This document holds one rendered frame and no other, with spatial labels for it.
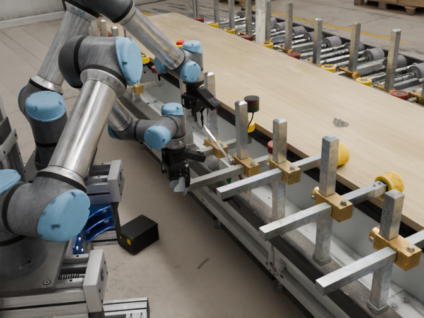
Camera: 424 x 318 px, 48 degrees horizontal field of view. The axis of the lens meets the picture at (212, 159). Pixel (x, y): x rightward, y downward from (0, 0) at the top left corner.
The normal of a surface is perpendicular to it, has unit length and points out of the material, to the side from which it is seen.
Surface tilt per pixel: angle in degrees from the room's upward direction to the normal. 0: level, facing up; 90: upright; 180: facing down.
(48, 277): 0
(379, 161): 0
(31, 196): 28
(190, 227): 0
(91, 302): 90
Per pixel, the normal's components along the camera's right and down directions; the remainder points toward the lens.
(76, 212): 0.90, 0.23
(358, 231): -0.88, 0.27
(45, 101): 0.01, -0.82
